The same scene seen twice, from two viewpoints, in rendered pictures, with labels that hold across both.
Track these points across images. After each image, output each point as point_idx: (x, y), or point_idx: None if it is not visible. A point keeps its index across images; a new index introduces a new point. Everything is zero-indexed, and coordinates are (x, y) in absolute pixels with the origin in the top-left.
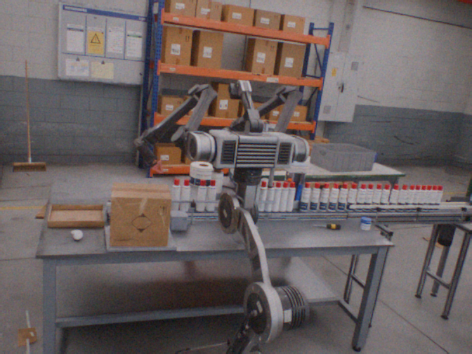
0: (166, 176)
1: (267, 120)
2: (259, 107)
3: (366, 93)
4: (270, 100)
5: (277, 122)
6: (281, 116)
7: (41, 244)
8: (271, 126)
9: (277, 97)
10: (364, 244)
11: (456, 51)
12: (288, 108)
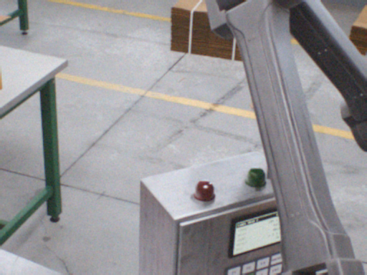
0: None
1: (211, 182)
2: (302, 119)
3: None
4: (285, 56)
5: (359, 66)
6: (346, 45)
7: None
8: (244, 165)
9: (288, 13)
10: (40, 267)
11: None
12: (325, 8)
